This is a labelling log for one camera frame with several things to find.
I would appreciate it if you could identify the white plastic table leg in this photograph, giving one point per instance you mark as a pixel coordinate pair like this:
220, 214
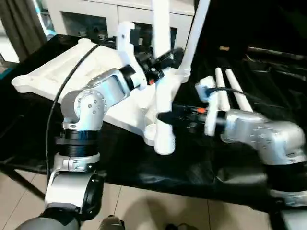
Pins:
237, 93
194, 33
163, 96
221, 93

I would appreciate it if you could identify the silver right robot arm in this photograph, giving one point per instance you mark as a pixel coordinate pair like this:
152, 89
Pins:
268, 139

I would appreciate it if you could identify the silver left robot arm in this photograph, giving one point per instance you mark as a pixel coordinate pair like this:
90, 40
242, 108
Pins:
86, 115

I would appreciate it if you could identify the black mat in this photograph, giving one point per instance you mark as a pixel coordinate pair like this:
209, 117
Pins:
158, 167

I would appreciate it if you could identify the small gold tag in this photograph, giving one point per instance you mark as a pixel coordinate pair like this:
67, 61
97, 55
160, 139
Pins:
225, 48

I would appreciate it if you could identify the white cabinet with glass doors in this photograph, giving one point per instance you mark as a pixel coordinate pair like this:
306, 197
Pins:
96, 14

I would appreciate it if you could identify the white plastic table top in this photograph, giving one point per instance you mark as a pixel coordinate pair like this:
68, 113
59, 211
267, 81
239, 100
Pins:
62, 76

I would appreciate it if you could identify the black metal bar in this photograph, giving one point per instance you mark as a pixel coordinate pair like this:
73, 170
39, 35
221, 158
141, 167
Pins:
280, 51

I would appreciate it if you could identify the grey right robot foot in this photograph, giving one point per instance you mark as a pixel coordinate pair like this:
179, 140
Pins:
181, 226

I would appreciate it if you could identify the grey robot foot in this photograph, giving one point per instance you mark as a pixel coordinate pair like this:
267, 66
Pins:
112, 224
181, 226

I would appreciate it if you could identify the grey left robot foot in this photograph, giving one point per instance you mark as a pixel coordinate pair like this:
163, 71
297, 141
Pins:
112, 224

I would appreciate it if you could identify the grey curtain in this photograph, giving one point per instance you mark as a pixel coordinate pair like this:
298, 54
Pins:
21, 26

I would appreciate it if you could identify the black metal stand leg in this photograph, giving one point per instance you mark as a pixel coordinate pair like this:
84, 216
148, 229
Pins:
21, 182

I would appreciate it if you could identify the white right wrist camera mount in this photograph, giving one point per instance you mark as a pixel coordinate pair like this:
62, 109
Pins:
211, 105

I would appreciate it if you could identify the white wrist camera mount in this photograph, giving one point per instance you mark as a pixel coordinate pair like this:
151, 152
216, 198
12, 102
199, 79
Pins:
211, 105
128, 52

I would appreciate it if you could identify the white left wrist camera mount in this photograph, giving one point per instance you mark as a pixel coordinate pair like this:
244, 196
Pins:
128, 52

